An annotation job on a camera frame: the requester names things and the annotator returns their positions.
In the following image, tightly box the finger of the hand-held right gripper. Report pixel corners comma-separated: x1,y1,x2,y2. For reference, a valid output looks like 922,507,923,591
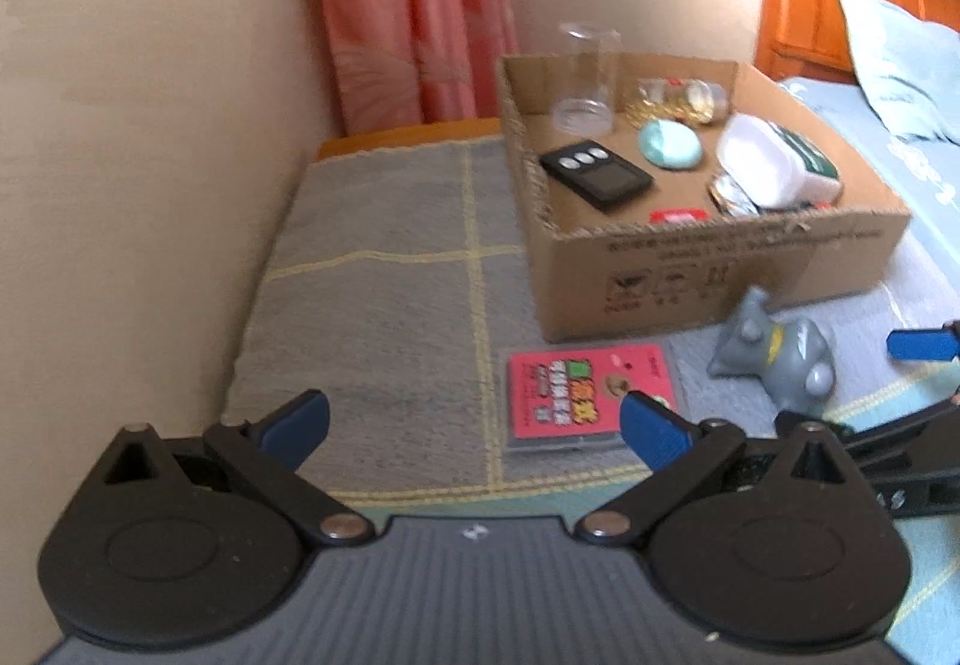
775,391,960,540
886,318,960,363

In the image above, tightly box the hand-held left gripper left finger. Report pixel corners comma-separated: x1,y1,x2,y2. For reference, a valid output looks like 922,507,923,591
97,389,376,549

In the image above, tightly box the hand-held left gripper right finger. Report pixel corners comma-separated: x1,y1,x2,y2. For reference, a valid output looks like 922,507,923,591
574,389,876,550

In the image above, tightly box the pink card pack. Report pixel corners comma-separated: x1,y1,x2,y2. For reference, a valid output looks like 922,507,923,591
504,342,680,458

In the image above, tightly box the grey toy figure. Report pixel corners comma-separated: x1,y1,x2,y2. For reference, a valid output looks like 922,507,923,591
709,286,838,423

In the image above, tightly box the cardboard box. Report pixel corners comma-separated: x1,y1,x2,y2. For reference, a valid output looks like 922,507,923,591
496,54,913,344

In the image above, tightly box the blue flowered bedsheet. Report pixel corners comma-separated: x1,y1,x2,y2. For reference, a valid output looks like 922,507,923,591
776,76,960,261

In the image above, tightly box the green and white packet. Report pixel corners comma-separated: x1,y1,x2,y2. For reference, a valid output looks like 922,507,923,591
765,121,845,202

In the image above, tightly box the silver foil packet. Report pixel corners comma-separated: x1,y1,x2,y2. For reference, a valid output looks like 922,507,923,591
705,174,763,217

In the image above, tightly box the white plastic container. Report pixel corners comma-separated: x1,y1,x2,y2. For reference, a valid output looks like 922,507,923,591
716,114,800,209

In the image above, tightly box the black device with silver buttons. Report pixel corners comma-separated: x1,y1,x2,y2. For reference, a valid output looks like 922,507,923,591
540,142,656,213

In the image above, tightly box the light blue pillow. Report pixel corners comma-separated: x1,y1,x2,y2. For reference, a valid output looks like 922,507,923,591
834,0,960,146

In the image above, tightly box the teal oval soap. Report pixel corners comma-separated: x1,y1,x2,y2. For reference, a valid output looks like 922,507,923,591
637,118,707,172

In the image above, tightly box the orange wooden bench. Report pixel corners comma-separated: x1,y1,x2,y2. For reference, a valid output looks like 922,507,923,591
315,118,502,161

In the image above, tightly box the clear jar with gold lid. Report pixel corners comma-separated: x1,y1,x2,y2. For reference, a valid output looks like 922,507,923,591
637,76,733,125

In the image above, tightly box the clear plastic cup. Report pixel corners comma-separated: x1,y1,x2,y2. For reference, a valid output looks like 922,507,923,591
553,22,623,136

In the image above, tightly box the pink curtain with gold band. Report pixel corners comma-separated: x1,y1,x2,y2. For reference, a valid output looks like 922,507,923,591
304,0,521,139

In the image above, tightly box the gold chain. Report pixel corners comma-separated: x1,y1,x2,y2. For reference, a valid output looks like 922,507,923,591
624,97,712,128

